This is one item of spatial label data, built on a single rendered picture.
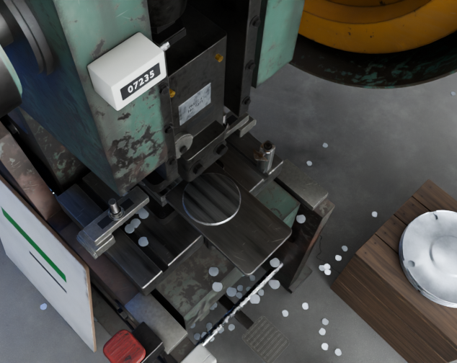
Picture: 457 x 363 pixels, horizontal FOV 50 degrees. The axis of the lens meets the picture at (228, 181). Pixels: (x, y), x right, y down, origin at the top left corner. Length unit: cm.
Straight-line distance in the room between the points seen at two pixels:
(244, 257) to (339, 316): 87
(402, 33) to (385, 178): 123
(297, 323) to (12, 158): 109
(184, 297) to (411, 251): 73
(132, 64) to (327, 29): 57
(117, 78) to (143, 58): 3
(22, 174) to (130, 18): 73
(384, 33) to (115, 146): 52
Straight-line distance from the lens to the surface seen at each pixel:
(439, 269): 155
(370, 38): 96
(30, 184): 122
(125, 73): 51
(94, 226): 107
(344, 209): 197
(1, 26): 58
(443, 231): 161
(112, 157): 66
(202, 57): 75
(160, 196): 105
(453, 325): 155
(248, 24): 73
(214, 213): 102
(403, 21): 90
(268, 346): 158
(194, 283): 112
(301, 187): 124
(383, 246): 155
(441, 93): 245
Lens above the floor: 171
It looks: 61 degrees down
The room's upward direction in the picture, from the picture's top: 4 degrees clockwise
